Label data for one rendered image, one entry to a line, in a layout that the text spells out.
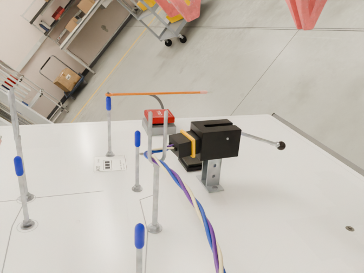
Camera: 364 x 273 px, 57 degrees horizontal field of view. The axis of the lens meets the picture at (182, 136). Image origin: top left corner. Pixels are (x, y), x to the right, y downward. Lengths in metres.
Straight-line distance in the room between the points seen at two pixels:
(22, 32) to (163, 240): 8.17
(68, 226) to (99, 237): 0.04
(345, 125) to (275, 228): 1.51
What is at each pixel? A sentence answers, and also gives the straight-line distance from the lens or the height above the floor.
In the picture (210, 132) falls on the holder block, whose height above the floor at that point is 1.13.
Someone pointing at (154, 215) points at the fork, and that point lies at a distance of 0.38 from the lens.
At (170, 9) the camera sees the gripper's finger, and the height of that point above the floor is 1.26.
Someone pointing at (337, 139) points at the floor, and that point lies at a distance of 1.87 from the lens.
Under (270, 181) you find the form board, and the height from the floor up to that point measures 0.99.
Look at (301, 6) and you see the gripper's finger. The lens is 0.46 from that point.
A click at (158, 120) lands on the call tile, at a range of 0.62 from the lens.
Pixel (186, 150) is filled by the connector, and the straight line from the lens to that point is 0.42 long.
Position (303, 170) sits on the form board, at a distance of 0.57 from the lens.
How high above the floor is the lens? 1.35
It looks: 28 degrees down
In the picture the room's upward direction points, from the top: 52 degrees counter-clockwise
